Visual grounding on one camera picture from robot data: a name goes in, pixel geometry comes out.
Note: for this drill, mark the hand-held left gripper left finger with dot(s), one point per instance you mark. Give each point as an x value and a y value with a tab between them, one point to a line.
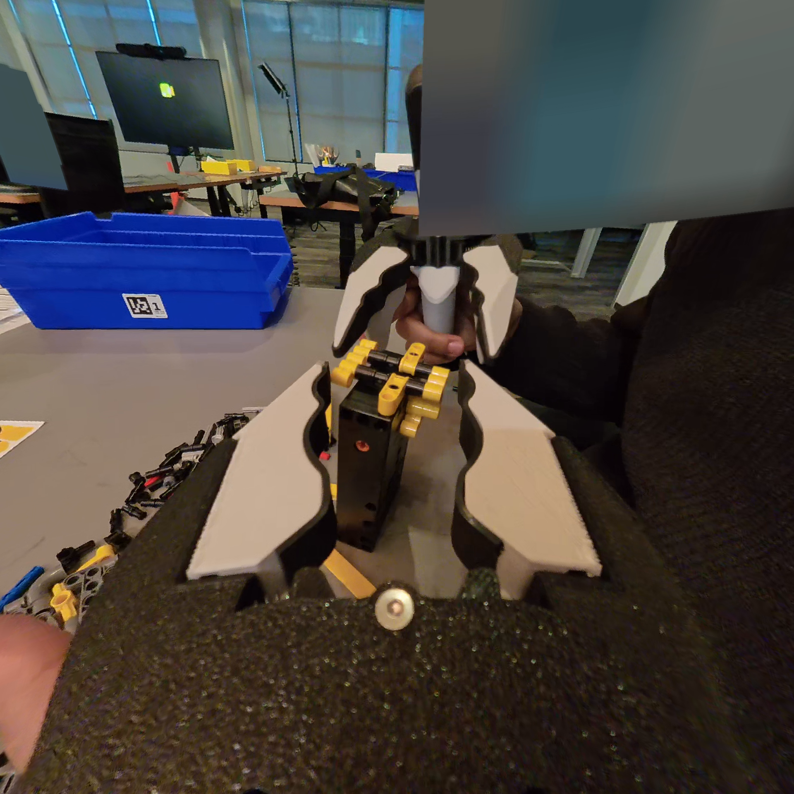
260	490

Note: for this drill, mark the yellow box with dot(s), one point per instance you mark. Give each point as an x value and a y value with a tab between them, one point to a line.
226	166

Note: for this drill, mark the person's left hand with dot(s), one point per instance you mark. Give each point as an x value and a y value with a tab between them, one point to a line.
28	682

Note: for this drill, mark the heap of black toy pins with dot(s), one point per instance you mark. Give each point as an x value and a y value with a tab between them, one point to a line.
173	459

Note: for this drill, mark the white frame post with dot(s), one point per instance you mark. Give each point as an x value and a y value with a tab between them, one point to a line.
642	260

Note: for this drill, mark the black light stand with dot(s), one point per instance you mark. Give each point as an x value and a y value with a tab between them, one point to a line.
288	124

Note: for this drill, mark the white printed paper sheet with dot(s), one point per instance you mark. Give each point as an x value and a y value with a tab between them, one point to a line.
7	310

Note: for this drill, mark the black toy motor block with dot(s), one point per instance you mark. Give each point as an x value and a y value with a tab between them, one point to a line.
366	477

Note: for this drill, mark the pen cup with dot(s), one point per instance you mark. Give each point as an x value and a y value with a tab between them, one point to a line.
327	155

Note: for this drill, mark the yellow toy connector assembly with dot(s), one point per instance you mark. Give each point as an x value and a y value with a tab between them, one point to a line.
397	397

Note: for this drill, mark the wooden office desk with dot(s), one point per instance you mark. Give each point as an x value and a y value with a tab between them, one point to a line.
204	181
291	200

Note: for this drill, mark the black bag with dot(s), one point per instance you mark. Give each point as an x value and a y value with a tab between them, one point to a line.
338	189

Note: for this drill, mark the yellow toy beam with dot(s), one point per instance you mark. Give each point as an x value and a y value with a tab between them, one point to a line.
347	574

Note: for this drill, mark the yellow printed instruction sheet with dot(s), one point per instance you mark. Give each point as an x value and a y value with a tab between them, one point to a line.
18	437

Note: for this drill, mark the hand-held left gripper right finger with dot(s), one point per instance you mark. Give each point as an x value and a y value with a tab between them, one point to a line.
524	496

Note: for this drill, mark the person's right hand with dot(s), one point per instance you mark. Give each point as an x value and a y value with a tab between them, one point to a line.
434	348

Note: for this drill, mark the black webcam bar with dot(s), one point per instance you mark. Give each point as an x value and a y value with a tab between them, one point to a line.
150	50

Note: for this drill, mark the black computer monitor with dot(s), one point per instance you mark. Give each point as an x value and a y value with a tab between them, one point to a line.
164	102

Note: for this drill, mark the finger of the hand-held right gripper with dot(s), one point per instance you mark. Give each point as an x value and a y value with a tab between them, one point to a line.
372	279
499	298

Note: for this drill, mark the blue plastic bin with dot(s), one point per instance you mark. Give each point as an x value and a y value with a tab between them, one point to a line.
186	279

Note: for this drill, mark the person's dark sweater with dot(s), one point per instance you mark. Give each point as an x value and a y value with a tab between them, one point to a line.
719	496

